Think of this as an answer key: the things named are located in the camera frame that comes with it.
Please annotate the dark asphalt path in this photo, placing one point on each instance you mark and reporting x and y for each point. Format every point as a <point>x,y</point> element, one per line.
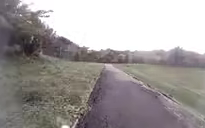
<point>123,100</point>

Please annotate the grass verge with leaves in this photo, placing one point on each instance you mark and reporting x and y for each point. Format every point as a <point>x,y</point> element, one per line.
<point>53,90</point>

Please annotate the distant tree line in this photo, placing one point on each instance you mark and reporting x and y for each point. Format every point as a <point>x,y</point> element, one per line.
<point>163,56</point>

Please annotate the robot's own part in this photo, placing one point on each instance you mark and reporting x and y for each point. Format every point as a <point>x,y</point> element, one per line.
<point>65,126</point>

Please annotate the green grass field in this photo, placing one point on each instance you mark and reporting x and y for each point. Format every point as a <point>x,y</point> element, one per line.
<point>183,80</point>

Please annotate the row of trees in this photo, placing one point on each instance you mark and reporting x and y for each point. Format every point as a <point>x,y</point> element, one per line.
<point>20,30</point>

